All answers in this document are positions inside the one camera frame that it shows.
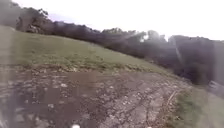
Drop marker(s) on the dense dark wood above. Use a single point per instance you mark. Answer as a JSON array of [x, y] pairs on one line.
[[116, 40]]

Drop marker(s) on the cracked grey asphalt path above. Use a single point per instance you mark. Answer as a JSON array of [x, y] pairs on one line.
[[100, 100]]

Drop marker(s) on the grass slope below wood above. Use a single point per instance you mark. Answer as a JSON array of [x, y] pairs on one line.
[[60, 50]]

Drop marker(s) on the robot's own part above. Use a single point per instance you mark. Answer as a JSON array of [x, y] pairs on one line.
[[76, 126]]

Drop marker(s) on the flat grass field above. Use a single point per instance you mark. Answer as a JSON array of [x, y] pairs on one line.
[[200, 110]]

